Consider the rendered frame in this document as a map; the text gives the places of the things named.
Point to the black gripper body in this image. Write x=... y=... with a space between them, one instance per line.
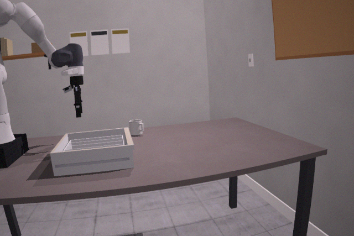
x=76 y=80

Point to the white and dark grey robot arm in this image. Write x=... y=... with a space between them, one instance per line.
x=70 y=55

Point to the white mug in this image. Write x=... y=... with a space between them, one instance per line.
x=136 y=127

